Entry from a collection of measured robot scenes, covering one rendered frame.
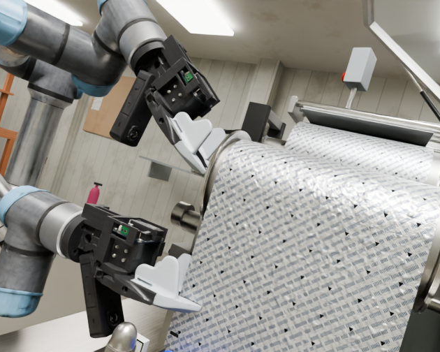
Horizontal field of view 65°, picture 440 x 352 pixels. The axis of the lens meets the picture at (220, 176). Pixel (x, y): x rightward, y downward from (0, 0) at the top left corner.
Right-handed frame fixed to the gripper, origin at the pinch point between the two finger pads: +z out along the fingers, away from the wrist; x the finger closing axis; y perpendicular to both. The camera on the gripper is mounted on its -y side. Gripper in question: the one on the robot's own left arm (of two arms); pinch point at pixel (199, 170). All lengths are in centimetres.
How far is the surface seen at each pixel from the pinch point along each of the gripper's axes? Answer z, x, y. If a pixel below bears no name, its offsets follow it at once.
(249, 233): 12.0, -4.3, 3.1
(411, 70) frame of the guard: -21, 89, 56
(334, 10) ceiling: -151, 246, 92
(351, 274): 20.9, -4.3, 10.2
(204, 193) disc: 5.0, -4.8, 0.7
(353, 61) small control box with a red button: -22, 54, 36
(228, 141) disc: 0.4, -2.7, 6.3
